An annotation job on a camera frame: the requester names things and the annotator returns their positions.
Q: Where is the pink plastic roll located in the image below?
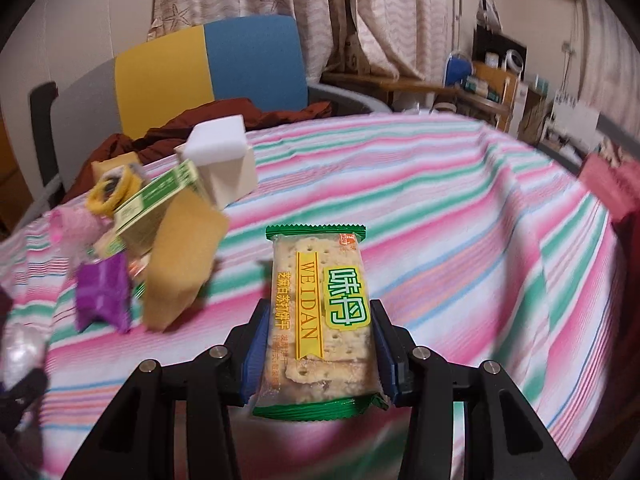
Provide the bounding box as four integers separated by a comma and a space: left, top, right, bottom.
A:
47, 205, 112, 263

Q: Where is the green white small box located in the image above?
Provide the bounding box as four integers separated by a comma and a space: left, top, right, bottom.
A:
114, 159, 208, 258

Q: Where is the large yellow sponge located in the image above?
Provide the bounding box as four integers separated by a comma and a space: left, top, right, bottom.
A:
142, 188, 229, 332

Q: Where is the white foam block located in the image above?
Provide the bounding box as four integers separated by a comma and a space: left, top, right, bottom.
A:
182, 115, 248, 166

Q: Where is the yellow sponge block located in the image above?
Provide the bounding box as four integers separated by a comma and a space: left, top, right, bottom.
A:
91, 152, 140, 182

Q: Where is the black shelf unit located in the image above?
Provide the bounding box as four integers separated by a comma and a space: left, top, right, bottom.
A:
472, 25, 527, 77

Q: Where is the wooden desk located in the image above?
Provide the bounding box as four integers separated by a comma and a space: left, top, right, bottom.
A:
320, 72, 511, 119

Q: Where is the grey yellow blue chair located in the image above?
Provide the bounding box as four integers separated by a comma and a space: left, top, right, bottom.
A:
29, 15, 389, 196

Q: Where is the clear plastic bag bundle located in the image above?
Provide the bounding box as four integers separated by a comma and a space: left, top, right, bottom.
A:
1, 324, 46, 391

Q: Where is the red cloth at bedside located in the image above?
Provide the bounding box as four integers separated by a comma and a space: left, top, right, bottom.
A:
579, 154, 639, 222

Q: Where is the purple plastic packet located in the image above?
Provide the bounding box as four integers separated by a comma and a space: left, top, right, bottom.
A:
75, 252, 131, 334

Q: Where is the beige cardboard medicine box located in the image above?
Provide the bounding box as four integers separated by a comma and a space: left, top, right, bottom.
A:
198, 148, 258, 210

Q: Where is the striped pink green bedsheet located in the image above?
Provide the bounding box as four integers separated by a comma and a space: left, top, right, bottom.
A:
1, 114, 625, 479

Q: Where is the pink patterned curtain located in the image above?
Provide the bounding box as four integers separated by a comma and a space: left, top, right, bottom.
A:
149, 0, 454, 84

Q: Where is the dark red jacket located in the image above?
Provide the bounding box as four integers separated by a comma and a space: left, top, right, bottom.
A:
62, 97, 334, 204

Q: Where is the cracker packet green yellow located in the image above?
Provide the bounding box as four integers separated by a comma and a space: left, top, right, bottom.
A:
253, 224, 388, 422

